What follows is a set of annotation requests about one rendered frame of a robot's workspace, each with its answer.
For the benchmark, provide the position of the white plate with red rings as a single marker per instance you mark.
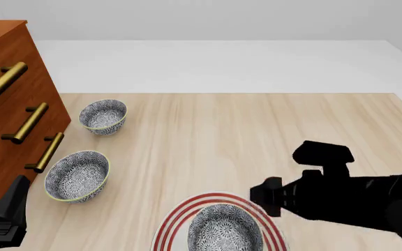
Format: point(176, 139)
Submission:
point(173, 222)

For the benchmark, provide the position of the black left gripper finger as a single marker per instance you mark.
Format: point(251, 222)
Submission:
point(14, 201)

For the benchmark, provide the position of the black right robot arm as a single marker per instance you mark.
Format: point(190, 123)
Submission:
point(368, 198)

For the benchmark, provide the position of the patterned black white bowl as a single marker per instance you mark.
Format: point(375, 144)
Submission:
point(225, 230)
point(77, 177)
point(102, 117)

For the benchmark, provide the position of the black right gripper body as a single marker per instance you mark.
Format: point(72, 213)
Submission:
point(269, 196)

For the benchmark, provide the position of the wooden cabinet drawer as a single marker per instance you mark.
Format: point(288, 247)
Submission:
point(59, 117)
point(19, 49)
point(44, 86)

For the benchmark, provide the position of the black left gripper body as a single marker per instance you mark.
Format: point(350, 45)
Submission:
point(3, 234)

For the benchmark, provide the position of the wooden cabinet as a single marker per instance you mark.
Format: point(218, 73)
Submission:
point(30, 78)

